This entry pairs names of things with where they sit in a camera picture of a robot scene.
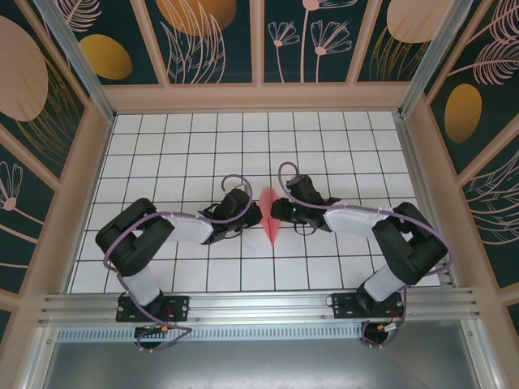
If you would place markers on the pink paper sheet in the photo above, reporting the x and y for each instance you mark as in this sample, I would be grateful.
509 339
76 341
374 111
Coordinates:
269 233

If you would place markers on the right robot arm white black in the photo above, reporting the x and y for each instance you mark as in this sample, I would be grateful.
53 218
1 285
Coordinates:
409 247

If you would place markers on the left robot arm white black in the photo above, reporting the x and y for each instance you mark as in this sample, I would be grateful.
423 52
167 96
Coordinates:
134 239

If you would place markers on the grey metal sheet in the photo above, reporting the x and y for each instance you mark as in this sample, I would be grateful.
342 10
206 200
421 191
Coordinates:
259 364

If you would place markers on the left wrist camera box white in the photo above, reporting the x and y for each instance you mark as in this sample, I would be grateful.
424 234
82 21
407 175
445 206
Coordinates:
243 187

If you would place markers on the aluminium mounting rail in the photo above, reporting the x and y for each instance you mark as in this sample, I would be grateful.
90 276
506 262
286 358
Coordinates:
259 308

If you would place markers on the aluminium side rail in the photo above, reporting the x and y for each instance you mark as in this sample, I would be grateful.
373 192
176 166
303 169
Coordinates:
410 154

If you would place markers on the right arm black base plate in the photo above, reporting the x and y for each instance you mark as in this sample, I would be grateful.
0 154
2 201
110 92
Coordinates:
344 308

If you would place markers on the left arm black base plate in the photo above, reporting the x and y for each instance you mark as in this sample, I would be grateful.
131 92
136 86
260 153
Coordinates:
178 308

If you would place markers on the aluminium frame post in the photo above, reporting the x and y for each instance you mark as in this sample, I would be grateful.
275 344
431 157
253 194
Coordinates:
77 61
436 61

